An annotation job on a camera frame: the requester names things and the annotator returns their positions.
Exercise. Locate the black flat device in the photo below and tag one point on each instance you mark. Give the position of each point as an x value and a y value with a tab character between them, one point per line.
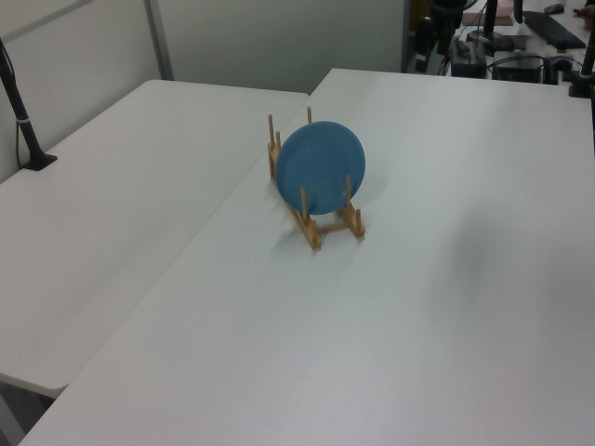
518	72

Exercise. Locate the blue round plate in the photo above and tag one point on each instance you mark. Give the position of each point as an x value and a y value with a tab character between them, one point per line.
321	162

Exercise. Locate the black computer mouse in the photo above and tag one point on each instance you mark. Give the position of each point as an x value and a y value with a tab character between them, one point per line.
553	8

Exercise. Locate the black computer keyboard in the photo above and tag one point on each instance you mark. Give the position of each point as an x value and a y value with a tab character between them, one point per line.
553	30

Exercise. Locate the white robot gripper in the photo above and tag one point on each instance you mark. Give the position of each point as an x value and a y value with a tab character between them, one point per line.
447	6

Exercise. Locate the grey partition frame post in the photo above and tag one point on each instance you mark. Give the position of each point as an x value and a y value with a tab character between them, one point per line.
159	42

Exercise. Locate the black electronics box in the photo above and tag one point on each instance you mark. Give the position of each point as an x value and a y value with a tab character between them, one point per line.
469	67

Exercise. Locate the wooden plate rack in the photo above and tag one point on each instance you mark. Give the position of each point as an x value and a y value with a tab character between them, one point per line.
312	234

